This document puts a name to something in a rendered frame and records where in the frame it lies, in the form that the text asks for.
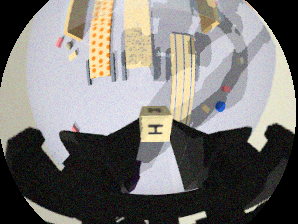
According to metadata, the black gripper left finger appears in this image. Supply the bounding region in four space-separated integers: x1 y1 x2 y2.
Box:
59 119 141 193

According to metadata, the blue round button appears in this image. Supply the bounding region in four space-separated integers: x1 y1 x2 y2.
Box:
216 100 226 112

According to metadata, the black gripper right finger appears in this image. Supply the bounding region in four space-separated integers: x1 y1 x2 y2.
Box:
170 119 253 192

